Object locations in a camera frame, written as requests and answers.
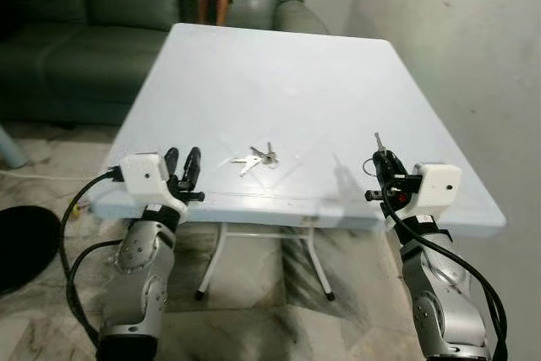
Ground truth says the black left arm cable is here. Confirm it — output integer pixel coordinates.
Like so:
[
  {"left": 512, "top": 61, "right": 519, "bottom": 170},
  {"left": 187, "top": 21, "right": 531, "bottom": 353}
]
[
  {"left": 59, "top": 169, "right": 124, "bottom": 350},
  {"left": 66, "top": 239, "right": 124, "bottom": 311}
]

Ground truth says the pale blue furniture leg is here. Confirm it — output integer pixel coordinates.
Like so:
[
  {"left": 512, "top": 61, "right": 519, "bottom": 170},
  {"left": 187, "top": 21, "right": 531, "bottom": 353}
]
[{"left": 0, "top": 123, "right": 27, "bottom": 170}]

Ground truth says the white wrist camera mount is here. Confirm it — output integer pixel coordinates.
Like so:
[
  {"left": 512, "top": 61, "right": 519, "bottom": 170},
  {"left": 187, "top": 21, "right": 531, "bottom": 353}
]
[
  {"left": 118, "top": 152, "right": 189, "bottom": 215},
  {"left": 404, "top": 162, "right": 463, "bottom": 215}
]

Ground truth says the silver key bunch with ring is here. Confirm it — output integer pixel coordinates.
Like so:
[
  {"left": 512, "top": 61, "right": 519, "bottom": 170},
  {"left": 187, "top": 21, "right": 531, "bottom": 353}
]
[{"left": 232, "top": 142, "right": 279, "bottom": 178}]

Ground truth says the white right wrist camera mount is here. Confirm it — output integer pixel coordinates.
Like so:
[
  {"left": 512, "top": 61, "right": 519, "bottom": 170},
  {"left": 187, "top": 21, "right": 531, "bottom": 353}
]
[{"left": 404, "top": 162, "right": 463, "bottom": 215}]

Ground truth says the white folding table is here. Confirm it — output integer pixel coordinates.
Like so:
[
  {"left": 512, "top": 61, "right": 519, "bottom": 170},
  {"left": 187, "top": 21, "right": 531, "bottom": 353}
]
[{"left": 88, "top": 22, "right": 508, "bottom": 304}]

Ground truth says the black round floor object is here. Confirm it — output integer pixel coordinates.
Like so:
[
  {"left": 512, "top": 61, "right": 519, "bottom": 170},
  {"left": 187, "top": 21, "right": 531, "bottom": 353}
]
[{"left": 0, "top": 205, "right": 63, "bottom": 296}]

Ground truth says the dark green leather sofa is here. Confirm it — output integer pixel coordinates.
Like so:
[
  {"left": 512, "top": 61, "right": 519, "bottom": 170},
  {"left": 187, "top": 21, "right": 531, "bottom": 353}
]
[{"left": 0, "top": 0, "right": 331, "bottom": 127}]

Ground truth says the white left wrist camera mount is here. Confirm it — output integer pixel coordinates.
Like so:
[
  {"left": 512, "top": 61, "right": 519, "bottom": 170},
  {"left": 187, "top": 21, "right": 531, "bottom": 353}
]
[{"left": 118, "top": 152, "right": 189, "bottom": 215}]

